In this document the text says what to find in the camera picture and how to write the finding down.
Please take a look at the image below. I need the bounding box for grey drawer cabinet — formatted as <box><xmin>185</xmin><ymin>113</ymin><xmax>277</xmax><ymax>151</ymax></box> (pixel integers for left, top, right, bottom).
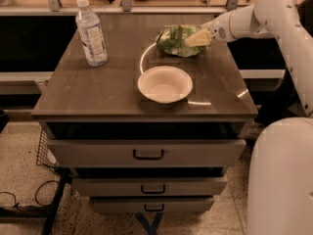
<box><xmin>33</xmin><ymin>14</ymin><xmax>257</xmax><ymax>212</ymax></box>

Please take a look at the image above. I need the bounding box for bottom grey drawer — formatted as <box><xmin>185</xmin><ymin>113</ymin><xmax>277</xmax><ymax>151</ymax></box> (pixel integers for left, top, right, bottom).
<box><xmin>90</xmin><ymin>197</ymin><xmax>214</xmax><ymax>213</ymax></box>

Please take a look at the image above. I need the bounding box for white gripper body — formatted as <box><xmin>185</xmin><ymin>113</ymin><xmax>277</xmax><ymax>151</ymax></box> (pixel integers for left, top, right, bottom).
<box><xmin>201</xmin><ymin>13</ymin><xmax>234</xmax><ymax>44</ymax></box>

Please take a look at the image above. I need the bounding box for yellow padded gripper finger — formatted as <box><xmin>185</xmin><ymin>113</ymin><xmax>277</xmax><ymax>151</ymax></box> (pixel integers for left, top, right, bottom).
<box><xmin>185</xmin><ymin>29</ymin><xmax>212</xmax><ymax>47</ymax></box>

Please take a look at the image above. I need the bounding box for black wire mesh basket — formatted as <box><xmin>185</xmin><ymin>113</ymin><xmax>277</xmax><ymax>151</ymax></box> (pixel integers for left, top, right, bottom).
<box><xmin>36</xmin><ymin>130</ymin><xmax>59</xmax><ymax>170</ymax></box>

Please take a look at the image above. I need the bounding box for green jalapeno chip bag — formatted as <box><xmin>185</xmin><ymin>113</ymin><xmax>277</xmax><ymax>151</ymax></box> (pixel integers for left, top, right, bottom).
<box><xmin>156</xmin><ymin>24</ymin><xmax>206</xmax><ymax>58</ymax></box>

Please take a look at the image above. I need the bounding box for white paper bowl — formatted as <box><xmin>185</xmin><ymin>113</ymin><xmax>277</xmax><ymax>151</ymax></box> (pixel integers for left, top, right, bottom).
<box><xmin>137</xmin><ymin>66</ymin><xmax>193</xmax><ymax>104</ymax></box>

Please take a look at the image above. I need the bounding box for clear plastic water bottle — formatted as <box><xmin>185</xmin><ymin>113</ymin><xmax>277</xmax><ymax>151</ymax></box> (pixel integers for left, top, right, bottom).
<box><xmin>75</xmin><ymin>0</ymin><xmax>108</xmax><ymax>67</ymax></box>

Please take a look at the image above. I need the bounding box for middle grey drawer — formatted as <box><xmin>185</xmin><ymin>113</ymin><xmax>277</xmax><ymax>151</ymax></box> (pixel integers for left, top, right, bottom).
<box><xmin>72</xmin><ymin>176</ymin><xmax>228</xmax><ymax>197</ymax></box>

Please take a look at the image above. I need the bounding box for black metal table leg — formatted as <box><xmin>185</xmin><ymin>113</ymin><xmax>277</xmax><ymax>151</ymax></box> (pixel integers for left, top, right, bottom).
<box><xmin>0</xmin><ymin>170</ymin><xmax>72</xmax><ymax>235</ymax></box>

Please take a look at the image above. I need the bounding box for top grey drawer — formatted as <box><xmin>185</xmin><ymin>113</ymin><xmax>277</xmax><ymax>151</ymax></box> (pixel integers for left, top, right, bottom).
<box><xmin>48</xmin><ymin>139</ymin><xmax>246</xmax><ymax>168</ymax></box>

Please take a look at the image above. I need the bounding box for black floor cable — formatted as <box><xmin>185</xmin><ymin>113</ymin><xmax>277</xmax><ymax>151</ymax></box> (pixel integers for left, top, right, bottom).
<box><xmin>0</xmin><ymin>179</ymin><xmax>61</xmax><ymax>211</ymax></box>

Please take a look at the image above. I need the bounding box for grey drawer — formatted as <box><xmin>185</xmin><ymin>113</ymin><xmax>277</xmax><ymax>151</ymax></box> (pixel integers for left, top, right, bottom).
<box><xmin>48</xmin><ymin>139</ymin><xmax>246</xmax><ymax>168</ymax></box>
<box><xmin>72</xmin><ymin>176</ymin><xmax>228</xmax><ymax>197</ymax></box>
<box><xmin>90</xmin><ymin>197</ymin><xmax>214</xmax><ymax>213</ymax></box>

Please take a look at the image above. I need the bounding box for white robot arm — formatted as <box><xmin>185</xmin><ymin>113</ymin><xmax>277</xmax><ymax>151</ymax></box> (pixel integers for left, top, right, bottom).
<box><xmin>185</xmin><ymin>0</ymin><xmax>313</xmax><ymax>235</ymax></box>

